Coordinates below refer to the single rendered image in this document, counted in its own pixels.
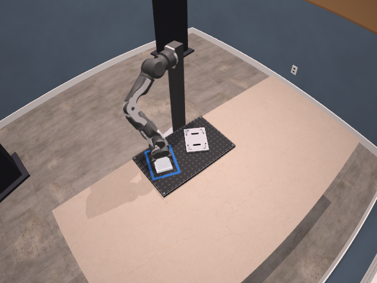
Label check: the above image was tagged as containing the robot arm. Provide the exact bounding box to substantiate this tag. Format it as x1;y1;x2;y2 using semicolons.
123;45;178;150

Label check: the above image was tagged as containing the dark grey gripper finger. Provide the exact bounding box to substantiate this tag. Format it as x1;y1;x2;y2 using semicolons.
166;150;172;163
149;155;156;167

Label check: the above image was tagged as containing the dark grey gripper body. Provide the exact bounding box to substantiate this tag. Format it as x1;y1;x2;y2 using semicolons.
149;140;170;159

